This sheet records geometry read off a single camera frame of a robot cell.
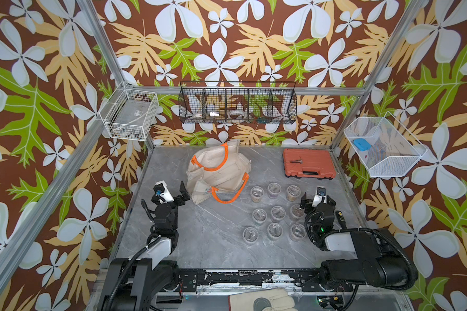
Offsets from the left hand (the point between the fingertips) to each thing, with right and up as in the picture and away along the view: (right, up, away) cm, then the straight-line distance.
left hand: (172, 183), depth 83 cm
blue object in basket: (+86, +18, +4) cm, 87 cm away
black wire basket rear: (+30, +40, +16) cm, 53 cm away
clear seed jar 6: (+55, -21, -1) cm, 58 cm away
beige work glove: (+41, -42, -13) cm, 60 cm away
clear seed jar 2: (+47, -14, +4) cm, 49 cm away
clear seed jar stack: (+56, -6, +11) cm, 57 cm away
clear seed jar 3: (+55, -14, +3) cm, 57 cm away
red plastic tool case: (+69, +9, +24) cm, 73 cm away
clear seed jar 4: (+44, -21, -1) cm, 49 cm away
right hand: (+65, -6, +7) cm, 66 cm away
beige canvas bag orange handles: (+19, +4, +25) cm, 31 cm away
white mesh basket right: (+92, +14, -5) cm, 94 cm away
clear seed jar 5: (+34, -22, -2) cm, 40 cm away
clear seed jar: (+38, -15, +3) cm, 41 cm away
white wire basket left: (-20, +32, +4) cm, 38 cm away
